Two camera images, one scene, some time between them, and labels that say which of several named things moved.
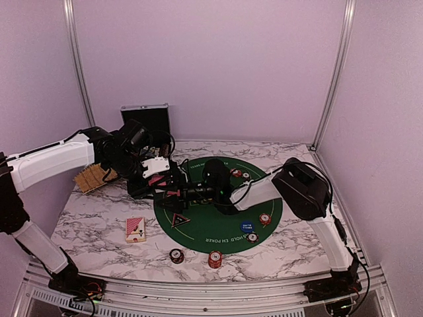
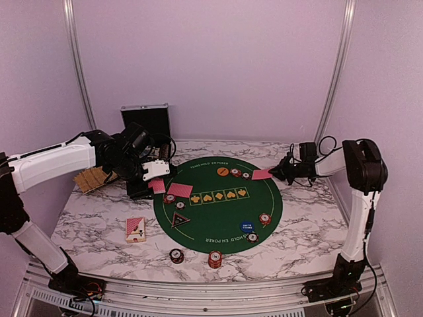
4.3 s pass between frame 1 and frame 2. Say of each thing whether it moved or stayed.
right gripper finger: moved
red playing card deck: stayed
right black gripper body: moved
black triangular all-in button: stayed
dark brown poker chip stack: stayed
